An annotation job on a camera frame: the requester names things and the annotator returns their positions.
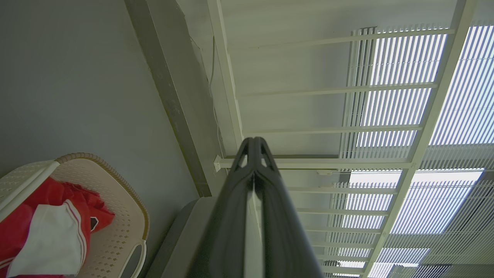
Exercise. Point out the beige perforated laundry basket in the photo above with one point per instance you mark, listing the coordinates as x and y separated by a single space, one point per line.
115 216

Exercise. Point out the white garment with red stripes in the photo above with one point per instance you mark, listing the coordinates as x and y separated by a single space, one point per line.
50 241

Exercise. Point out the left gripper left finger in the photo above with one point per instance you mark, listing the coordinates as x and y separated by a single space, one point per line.
227 224

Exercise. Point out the white railing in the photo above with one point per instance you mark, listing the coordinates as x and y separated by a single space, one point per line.
424 127

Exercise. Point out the white window blinds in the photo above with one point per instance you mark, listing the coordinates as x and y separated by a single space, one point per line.
401 65

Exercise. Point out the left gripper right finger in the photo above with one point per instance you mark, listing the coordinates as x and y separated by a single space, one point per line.
285 231

